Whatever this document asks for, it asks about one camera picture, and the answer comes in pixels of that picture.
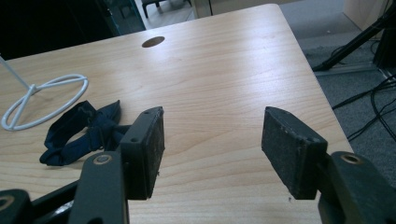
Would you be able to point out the light wooden cabinet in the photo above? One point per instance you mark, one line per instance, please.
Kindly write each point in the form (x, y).
(361, 11)

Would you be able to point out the dark blue bow tie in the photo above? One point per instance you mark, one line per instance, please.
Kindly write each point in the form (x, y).
(77, 140)

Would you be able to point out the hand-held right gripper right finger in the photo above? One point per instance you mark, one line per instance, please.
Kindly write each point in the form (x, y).
(289, 155)

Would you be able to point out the black stand leg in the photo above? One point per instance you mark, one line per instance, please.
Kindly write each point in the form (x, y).
(351, 46)

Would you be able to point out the dark bench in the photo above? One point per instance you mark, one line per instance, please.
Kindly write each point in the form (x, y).
(152, 3)

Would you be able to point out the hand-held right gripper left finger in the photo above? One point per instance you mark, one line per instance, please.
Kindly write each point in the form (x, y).
(140, 155)

